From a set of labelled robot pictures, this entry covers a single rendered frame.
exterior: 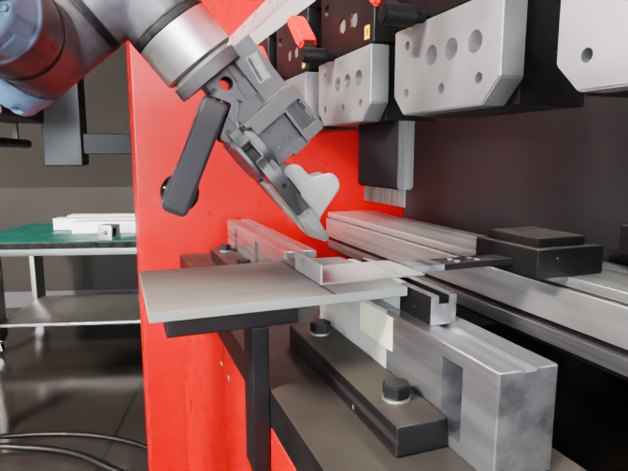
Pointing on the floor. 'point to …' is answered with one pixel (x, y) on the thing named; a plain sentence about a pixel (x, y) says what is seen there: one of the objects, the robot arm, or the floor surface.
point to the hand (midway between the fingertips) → (314, 235)
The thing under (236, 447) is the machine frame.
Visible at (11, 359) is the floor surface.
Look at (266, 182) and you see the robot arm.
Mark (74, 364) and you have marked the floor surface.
